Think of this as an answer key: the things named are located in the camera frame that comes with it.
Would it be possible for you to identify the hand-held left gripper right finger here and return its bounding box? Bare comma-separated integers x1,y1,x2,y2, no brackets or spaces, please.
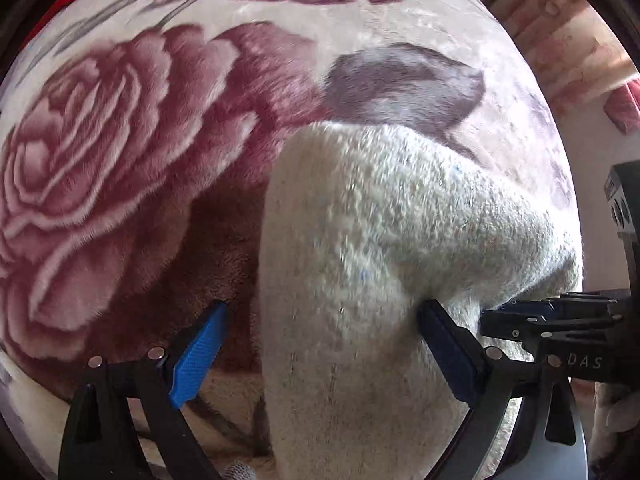
417,299,591,480

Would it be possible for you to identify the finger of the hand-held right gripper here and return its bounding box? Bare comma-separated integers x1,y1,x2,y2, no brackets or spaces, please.
479,306,557,339
541,293,621,317

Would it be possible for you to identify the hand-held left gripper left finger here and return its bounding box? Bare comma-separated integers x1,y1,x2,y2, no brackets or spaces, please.
59,301,230,480

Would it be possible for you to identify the cream fuzzy sweater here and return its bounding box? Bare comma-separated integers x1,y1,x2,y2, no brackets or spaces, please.
259,121,584,480

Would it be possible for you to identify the person's right hand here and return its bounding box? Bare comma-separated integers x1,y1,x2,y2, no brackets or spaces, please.
592,382,640,467

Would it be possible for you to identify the pink cloth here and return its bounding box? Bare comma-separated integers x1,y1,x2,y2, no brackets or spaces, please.
603,80,640,134

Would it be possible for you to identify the floral plush blanket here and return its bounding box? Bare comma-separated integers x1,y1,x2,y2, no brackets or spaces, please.
0,0,582,480

